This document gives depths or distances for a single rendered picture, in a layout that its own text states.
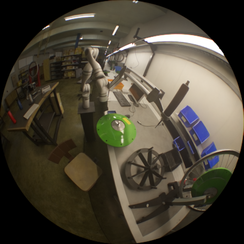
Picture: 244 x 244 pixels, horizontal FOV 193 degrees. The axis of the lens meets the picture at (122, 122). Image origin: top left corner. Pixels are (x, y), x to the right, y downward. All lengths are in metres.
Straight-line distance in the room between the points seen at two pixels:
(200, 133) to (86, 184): 1.39
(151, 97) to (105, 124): 0.35
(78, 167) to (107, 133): 0.58
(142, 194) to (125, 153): 0.40
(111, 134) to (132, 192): 0.48
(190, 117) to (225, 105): 0.54
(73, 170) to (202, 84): 1.81
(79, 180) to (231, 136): 1.67
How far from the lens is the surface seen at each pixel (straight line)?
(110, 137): 0.47
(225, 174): 0.56
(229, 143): 1.11
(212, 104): 1.07
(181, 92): 0.33
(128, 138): 0.50
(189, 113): 1.08
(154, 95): 0.38
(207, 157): 0.49
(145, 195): 0.70
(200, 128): 1.04
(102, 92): 0.62
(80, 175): 0.90
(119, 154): 0.62
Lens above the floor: 1.49
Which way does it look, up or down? 45 degrees down
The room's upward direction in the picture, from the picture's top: 22 degrees clockwise
